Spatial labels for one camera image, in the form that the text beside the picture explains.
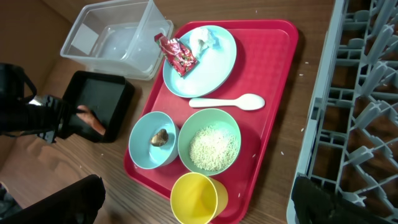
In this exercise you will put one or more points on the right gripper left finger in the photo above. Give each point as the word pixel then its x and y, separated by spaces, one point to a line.
pixel 77 203

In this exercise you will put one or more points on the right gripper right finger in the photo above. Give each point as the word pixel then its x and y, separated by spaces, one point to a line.
pixel 312 204

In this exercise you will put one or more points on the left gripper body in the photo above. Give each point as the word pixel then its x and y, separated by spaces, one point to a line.
pixel 45 121

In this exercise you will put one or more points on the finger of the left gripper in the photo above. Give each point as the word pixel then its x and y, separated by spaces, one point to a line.
pixel 85 115

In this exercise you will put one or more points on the orange carrot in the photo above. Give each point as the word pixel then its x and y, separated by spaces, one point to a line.
pixel 97 126

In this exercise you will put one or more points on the small light blue bowl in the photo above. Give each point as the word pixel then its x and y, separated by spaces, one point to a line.
pixel 142 152

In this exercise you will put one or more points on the brown mushroom piece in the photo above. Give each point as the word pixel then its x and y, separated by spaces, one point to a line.
pixel 160 138

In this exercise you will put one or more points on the red snack wrapper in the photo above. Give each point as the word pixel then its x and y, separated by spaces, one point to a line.
pixel 178 55

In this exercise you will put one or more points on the green bowl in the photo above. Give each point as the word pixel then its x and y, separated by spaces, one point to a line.
pixel 201 119

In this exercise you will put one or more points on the white tissue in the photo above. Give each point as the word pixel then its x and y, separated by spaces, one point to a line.
pixel 199 40

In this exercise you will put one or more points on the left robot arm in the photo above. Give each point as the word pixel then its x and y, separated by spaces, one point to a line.
pixel 16 85

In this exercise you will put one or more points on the grey dishwasher rack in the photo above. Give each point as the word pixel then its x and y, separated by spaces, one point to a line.
pixel 350 140

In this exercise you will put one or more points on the black plastic tray bin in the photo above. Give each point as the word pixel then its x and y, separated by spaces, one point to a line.
pixel 107 96

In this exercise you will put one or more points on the clear plastic bin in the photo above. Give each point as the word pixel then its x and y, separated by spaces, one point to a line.
pixel 117 38

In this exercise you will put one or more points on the yellow plastic cup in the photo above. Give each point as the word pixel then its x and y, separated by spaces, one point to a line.
pixel 197 199

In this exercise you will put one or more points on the white plastic spoon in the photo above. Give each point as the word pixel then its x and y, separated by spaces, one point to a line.
pixel 246 102

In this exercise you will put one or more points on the red serving tray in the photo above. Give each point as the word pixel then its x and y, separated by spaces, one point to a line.
pixel 265 49

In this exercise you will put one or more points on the large light blue plate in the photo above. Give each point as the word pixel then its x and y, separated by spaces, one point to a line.
pixel 214 65

